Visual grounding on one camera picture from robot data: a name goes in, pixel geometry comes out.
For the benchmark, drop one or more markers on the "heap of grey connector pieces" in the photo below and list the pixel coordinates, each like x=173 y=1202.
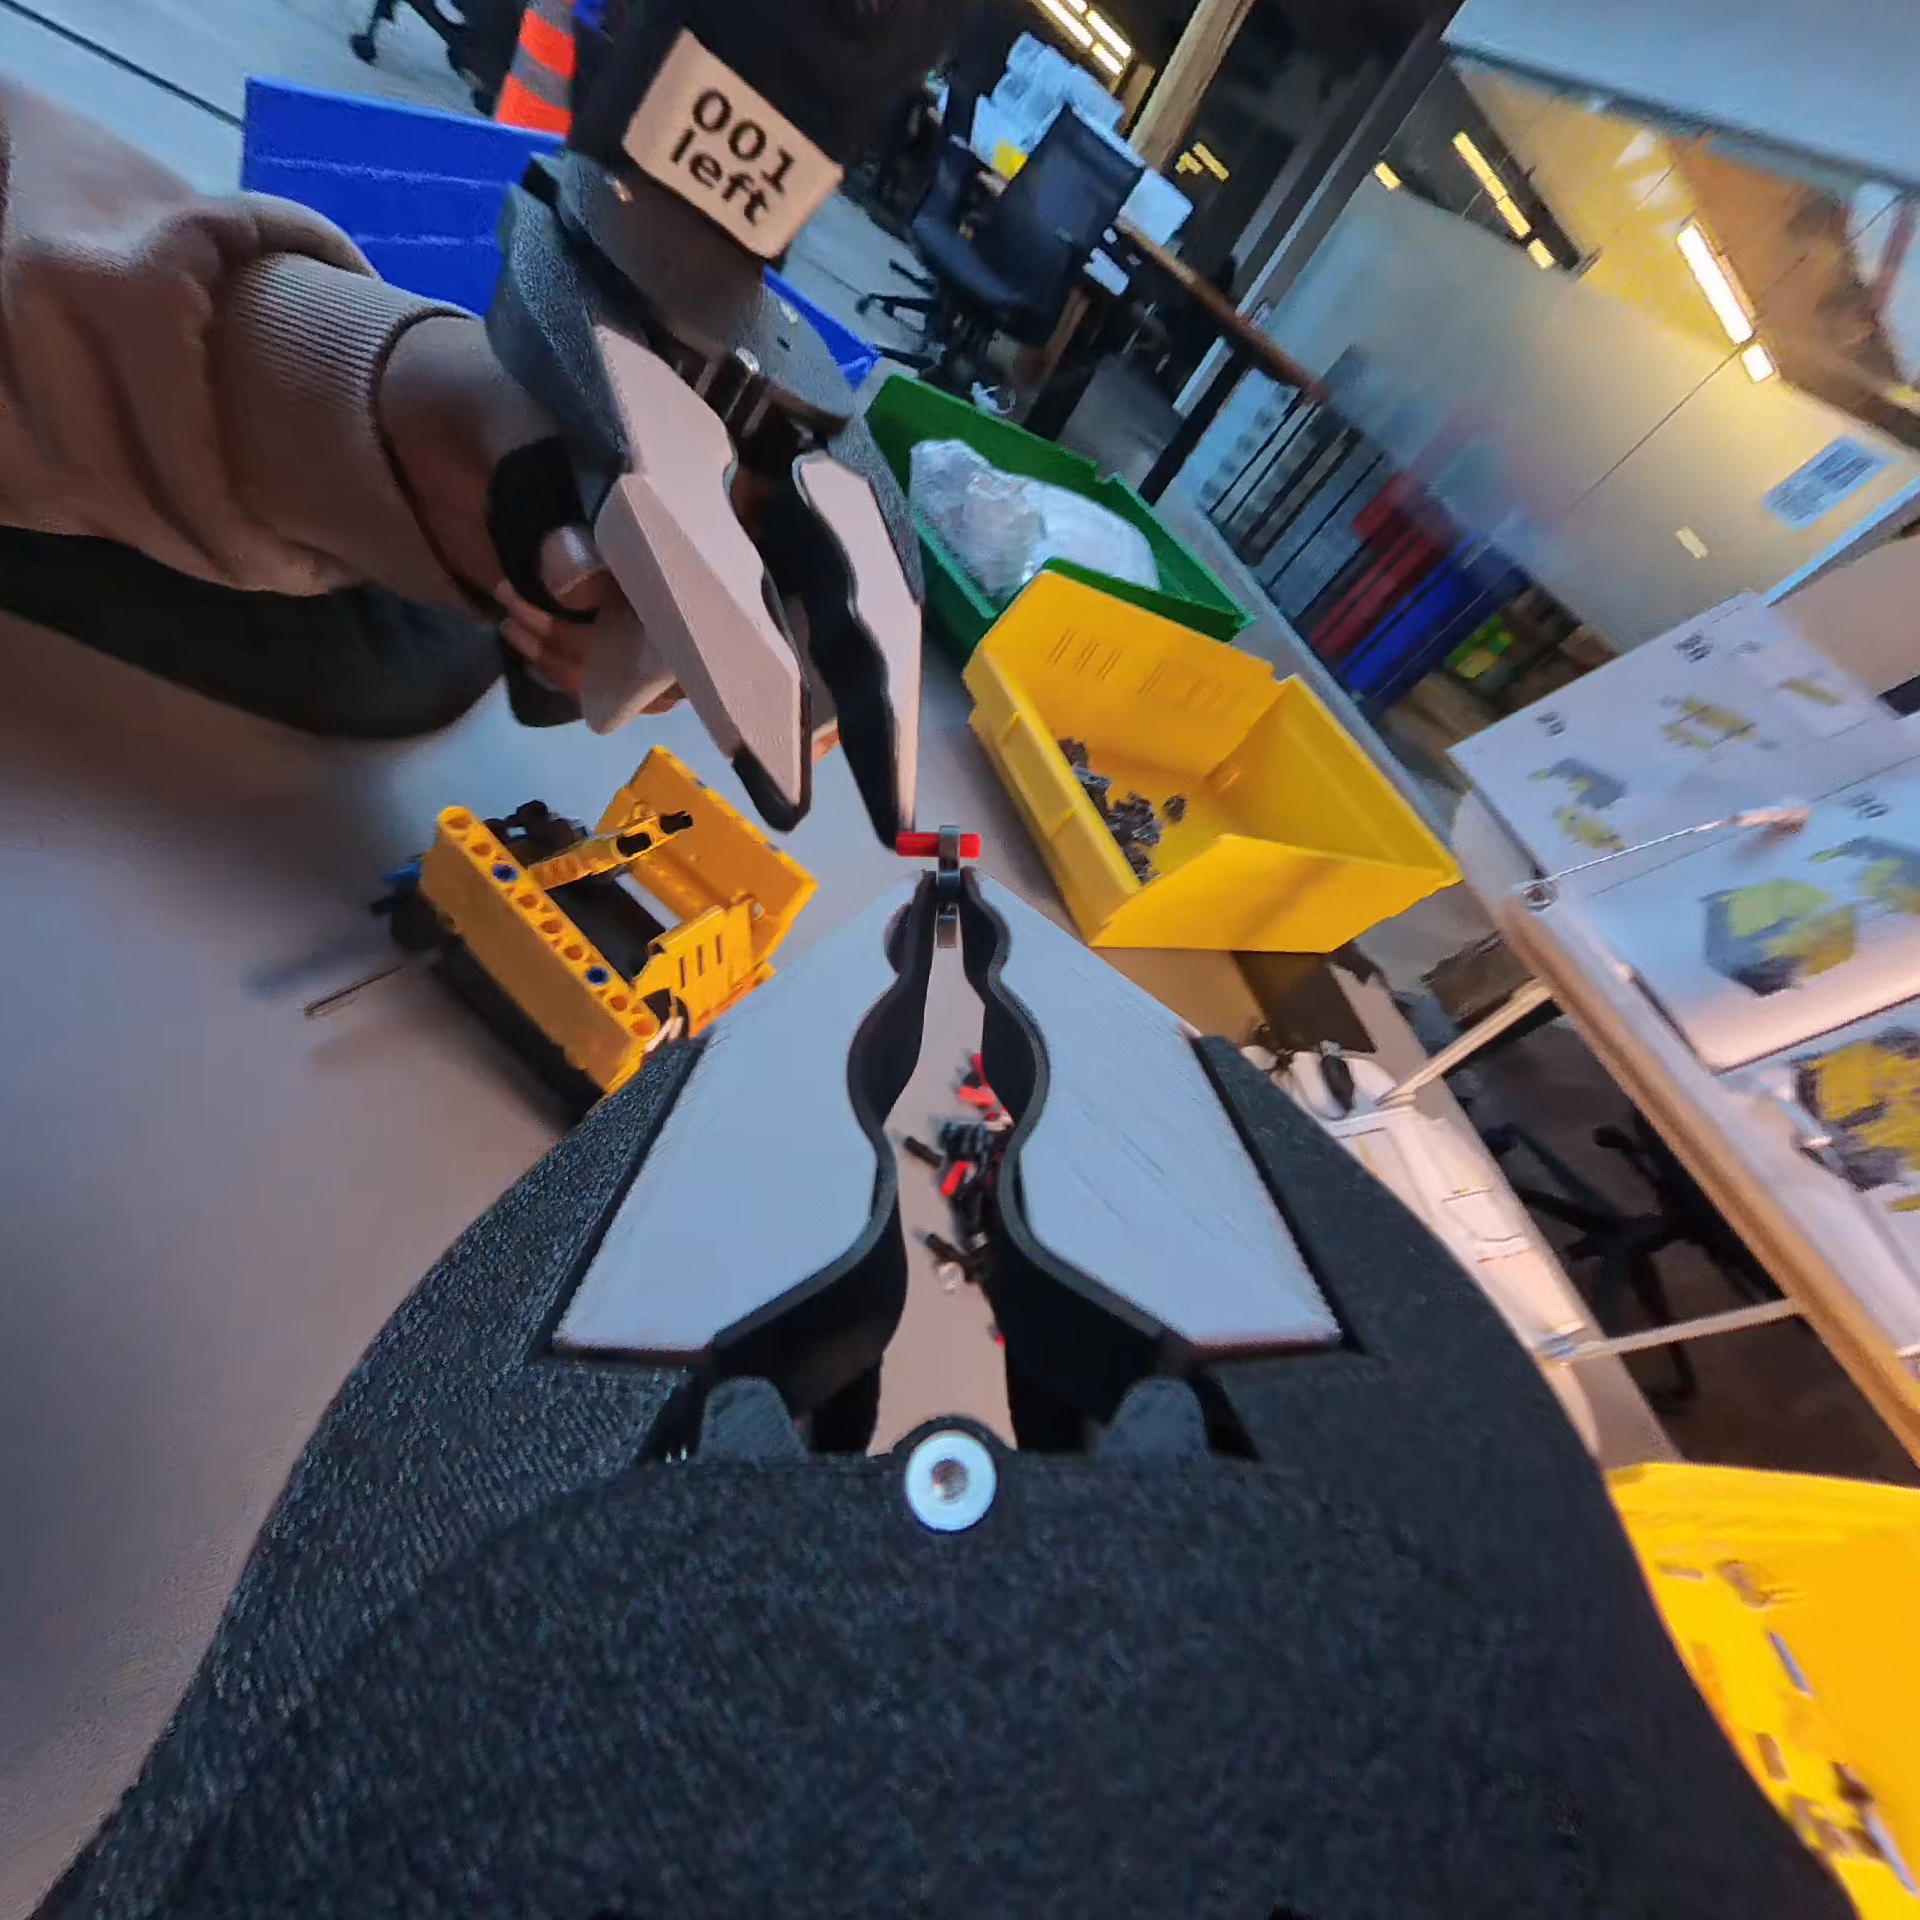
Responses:
x=1126 y=819

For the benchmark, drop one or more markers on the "wooden top table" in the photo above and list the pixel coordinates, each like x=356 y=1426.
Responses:
x=1202 y=293

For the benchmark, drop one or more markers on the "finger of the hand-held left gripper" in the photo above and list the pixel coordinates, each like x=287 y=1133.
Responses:
x=878 y=599
x=706 y=616

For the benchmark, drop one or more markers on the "black flat square pad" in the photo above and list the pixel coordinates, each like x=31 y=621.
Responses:
x=1306 y=997

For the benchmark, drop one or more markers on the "yellow toy robot model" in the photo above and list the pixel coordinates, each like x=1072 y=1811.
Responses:
x=511 y=915

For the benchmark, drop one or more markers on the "green plastic bin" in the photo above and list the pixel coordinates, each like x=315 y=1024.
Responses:
x=946 y=599

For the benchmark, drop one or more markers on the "white building instruction booklet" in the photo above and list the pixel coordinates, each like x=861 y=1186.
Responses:
x=1694 y=734

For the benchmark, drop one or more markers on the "grey desk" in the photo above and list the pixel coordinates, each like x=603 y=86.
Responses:
x=182 y=1202

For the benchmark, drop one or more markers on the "blue plastic bin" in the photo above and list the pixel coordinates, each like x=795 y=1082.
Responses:
x=390 y=182

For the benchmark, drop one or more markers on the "assorted grey blue small parts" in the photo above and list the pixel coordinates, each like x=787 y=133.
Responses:
x=1786 y=1664

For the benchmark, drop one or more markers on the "person's left forearm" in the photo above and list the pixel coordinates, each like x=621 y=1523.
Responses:
x=182 y=375

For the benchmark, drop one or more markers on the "white sticker sheet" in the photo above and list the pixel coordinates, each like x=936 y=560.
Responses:
x=1471 y=1214

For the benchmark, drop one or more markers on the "pile of black red pins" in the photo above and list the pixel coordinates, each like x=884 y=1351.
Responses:
x=967 y=1156

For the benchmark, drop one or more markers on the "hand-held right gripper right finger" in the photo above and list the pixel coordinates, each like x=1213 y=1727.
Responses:
x=1172 y=1202

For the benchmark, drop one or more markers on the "person's left hand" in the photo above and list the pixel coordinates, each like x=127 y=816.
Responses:
x=451 y=452

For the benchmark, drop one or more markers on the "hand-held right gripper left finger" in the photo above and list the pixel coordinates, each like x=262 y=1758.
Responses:
x=735 y=1202

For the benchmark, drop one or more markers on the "black office chair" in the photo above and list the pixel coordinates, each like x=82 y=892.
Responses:
x=1050 y=212

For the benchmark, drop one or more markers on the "clear bubble wrap bundle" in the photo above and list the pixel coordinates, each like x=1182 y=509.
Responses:
x=1103 y=548
x=975 y=511

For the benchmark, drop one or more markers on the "yellow plastic bin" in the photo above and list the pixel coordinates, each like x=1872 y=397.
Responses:
x=1770 y=1622
x=1291 y=886

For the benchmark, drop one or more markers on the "rack of coloured storage bins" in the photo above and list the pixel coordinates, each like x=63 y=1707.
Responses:
x=1395 y=599

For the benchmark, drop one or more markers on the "orange traffic cone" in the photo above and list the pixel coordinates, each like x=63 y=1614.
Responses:
x=538 y=76

